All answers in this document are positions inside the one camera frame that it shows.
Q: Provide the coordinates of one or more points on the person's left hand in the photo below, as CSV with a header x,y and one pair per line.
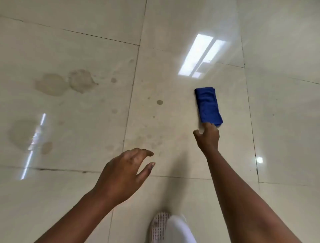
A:
x,y
118,177

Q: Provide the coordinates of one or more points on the person's right forearm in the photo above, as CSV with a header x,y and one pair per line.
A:
x,y
242,200

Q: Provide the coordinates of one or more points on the person's right thumb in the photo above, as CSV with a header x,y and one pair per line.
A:
x,y
197,134

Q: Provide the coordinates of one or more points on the person's left forearm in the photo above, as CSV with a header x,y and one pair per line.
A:
x,y
77,221

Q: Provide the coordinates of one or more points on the white patterned shoe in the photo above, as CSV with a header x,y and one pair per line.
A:
x,y
158,226

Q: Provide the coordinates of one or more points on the person's right hand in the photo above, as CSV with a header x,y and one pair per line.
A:
x,y
208,140

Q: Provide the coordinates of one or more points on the white trouser leg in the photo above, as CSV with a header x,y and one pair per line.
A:
x,y
178,230

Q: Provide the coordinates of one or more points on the blue cloth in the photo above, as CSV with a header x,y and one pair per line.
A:
x,y
208,105

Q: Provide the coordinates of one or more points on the person's left thumb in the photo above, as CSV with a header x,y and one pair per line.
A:
x,y
147,170

